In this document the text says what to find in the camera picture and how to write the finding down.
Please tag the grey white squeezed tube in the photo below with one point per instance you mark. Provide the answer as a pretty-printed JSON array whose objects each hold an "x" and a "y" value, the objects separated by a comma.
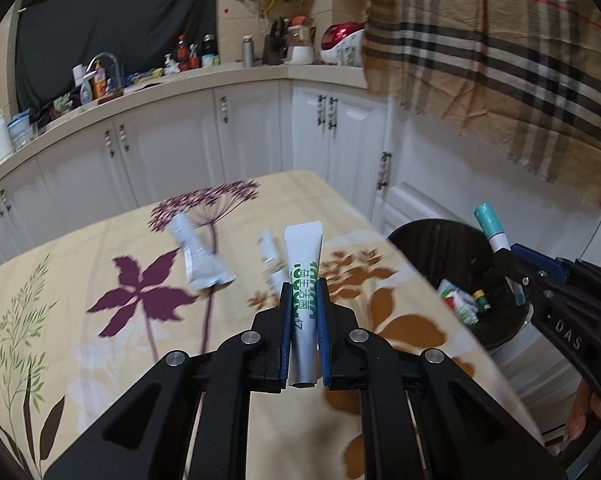
[{"x": 200, "y": 260}]

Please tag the orange dish soap bottle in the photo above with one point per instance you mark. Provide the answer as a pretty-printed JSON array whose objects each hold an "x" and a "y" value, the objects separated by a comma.
[{"x": 99, "y": 82}]

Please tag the black round trash bin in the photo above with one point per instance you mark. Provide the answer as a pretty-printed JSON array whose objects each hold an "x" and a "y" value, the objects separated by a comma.
[{"x": 430, "y": 240}]

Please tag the person's right hand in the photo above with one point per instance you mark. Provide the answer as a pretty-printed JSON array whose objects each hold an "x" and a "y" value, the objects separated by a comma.
[{"x": 580, "y": 410}]

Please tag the small white tube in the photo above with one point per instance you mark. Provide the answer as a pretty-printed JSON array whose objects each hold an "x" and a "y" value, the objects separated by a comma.
[{"x": 273, "y": 260}]

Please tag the blue white spray bottle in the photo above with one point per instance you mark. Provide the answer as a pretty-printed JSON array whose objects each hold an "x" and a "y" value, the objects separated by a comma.
[{"x": 86, "y": 89}]

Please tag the white blender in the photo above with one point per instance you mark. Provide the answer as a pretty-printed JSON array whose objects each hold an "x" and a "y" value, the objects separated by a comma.
[{"x": 300, "y": 42}]

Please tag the black knife block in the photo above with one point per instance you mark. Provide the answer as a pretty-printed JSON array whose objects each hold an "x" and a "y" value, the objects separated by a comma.
[{"x": 275, "y": 42}]

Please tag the white green tub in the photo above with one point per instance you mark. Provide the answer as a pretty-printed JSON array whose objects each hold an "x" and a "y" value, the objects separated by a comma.
[{"x": 210, "y": 60}]

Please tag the white printed toothpaste tube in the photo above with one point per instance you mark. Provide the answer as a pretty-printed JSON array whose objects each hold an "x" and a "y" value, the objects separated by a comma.
[{"x": 459, "y": 302}]

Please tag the beige kitchen countertop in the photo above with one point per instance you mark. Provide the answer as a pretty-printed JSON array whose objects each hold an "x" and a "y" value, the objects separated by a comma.
[{"x": 205, "y": 77}]

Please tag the yellow green dishcloth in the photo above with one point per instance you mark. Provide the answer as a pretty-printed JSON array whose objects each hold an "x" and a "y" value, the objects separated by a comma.
[{"x": 145, "y": 76}]

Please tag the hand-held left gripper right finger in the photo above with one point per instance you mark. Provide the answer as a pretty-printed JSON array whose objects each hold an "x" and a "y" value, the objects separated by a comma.
[{"x": 323, "y": 330}]

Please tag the dark thermos bottle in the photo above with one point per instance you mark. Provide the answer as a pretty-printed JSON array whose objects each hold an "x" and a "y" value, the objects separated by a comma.
[{"x": 208, "y": 44}]

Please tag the white tube green print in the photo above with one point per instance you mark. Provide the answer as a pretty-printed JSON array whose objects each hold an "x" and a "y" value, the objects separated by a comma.
[{"x": 303, "y": 280}]

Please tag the red rice cooker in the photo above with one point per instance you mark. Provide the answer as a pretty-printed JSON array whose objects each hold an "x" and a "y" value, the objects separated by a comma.
[{"x": 343, "y": 42}]

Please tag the floral tablecloth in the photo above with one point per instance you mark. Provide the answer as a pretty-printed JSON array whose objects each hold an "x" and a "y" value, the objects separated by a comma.
[{"x": 105, "y": 240}]

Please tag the small red sauce bottle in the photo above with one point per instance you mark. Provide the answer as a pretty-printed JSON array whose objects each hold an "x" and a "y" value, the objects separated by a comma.
[{"x": 194, "y": 57}]

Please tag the silver thermos flask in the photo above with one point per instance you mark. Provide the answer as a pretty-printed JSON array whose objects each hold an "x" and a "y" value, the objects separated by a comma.
[{"x": 248, "y": 51}]

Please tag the black curtain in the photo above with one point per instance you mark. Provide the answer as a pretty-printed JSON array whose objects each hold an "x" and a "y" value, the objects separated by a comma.
[{"x": 105, "y": 20}]

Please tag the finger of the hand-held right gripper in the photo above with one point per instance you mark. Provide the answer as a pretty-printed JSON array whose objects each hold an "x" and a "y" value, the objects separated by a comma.
[
  {"x": 535, "y": 285},
  {"x": 535, "y": 260}
]

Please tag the white kitchen cabinets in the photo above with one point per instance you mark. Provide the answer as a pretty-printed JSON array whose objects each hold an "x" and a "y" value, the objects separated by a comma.
[{"x": 260, "y": 130}]

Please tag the clear container blue lid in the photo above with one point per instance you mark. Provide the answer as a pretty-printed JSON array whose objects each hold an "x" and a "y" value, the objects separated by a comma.
[{"x": 20, "y": 127}]

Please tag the white pump bottle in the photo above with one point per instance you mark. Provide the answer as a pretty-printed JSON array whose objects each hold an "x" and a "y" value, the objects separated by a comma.
[{"x": 169, "y": 65}]

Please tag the teal capped white tube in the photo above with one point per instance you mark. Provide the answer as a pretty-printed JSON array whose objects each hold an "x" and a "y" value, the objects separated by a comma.
[{"x": 487, "y": 217}]

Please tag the chrome kitchen faucet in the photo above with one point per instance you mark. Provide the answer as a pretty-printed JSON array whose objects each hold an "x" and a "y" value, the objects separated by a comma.
[{"x": 105, "y": 55}]

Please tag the beige plaid cloth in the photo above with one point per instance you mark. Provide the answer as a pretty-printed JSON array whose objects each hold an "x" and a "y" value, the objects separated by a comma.
[{"x": 480, "y": 60}]

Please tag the dark red label bottle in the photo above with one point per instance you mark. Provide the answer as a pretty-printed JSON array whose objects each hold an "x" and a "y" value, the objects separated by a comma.
[{"x": 182, "y": 52}]

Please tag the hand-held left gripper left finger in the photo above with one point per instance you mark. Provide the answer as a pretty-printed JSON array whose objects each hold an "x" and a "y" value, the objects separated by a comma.
[{"x": 284, "y": 320}]

